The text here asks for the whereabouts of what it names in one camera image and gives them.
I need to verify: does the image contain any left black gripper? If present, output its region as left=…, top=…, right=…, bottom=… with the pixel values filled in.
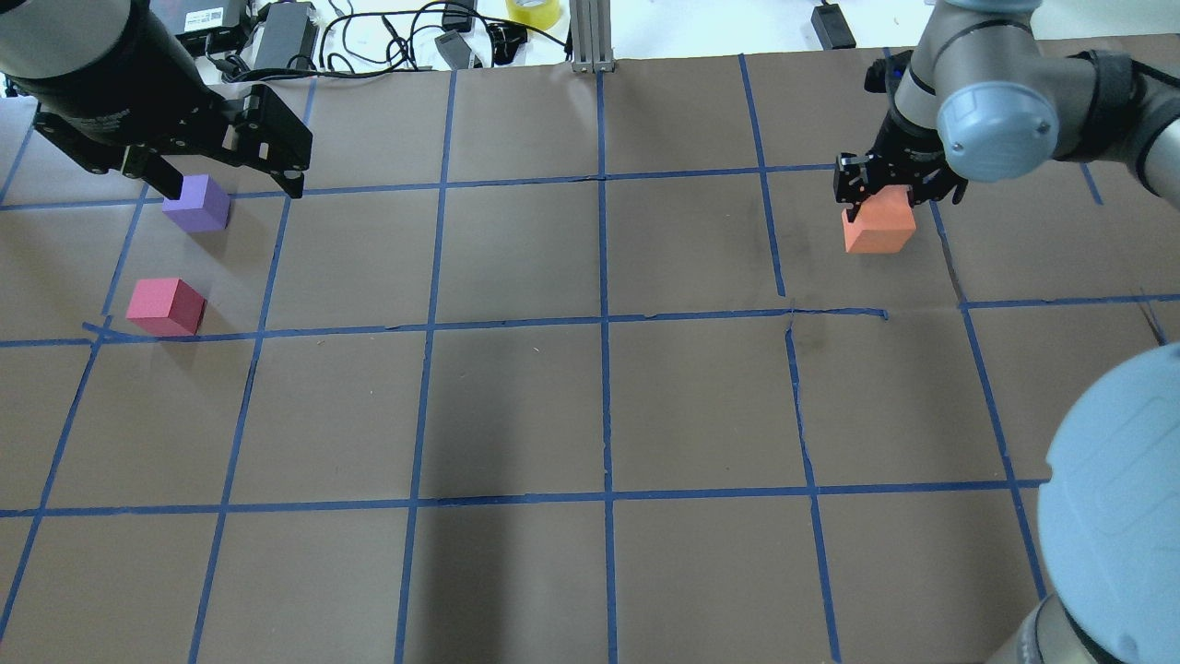
left=32, top=27, right=313, bottom=200

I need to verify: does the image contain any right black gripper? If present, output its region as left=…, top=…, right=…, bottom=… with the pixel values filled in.
left=833, top=111, right=969, bottom=222

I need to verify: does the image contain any orange foam block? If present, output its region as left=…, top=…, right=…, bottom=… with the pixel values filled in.
left=843, top=184, right=917, bottom=254

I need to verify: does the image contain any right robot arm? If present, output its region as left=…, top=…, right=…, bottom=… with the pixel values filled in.
left=833, top=1, right=1179, bottom=663

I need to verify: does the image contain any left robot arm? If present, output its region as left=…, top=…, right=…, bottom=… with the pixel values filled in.
left=1, top=1, right=313, bottom=200

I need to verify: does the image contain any purple foam block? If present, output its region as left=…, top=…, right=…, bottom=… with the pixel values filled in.
left=160, top=173, right=231, bottom=232

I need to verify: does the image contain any black power brick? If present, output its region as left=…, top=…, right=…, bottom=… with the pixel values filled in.
left=253, top=1, right=317, bottom=70

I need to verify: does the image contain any red foam block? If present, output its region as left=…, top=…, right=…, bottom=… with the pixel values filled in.
left=124, top=278, right=207, bottom=338

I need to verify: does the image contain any black power adapter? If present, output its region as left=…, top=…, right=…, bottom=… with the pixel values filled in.
left=809, top=1, right=858, bottom=51

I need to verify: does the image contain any grey power adapter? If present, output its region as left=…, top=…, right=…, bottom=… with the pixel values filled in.
left=434, top=29, right=484, bottom=70

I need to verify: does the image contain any yellow tape roll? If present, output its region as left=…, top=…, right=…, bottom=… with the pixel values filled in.
left=505, top=0, right=563, bottom=32

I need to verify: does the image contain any aluminium frame post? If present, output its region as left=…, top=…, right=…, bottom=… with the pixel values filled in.
left=568, top=0, right=616, bottom=75

